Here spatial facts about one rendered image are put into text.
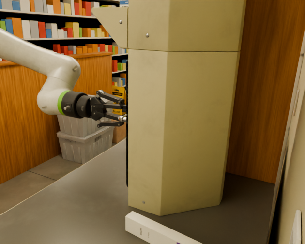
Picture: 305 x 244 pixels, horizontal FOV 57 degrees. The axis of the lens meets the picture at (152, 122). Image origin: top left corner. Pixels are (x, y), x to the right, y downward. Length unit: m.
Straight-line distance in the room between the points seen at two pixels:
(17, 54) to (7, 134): 1.94
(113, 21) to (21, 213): 0.60
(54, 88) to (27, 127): 2.10
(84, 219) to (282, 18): 0.85
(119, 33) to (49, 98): 0.41
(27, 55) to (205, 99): 0.67
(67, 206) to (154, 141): 0.35
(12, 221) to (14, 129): 2.19
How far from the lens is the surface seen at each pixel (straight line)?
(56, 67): 1.09
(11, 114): 3.00
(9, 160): 3.10
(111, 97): 0.91
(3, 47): 1.15
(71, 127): 3.16
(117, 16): 0.76
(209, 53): 0.74
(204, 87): 0.75
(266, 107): 1.03
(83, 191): 0.99
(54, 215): 0.90
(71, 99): 0.99
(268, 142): 1.07
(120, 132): 3.79
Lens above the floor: 1.46
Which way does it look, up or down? 18 degrees down
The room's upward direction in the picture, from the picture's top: 2 degrees clockwise
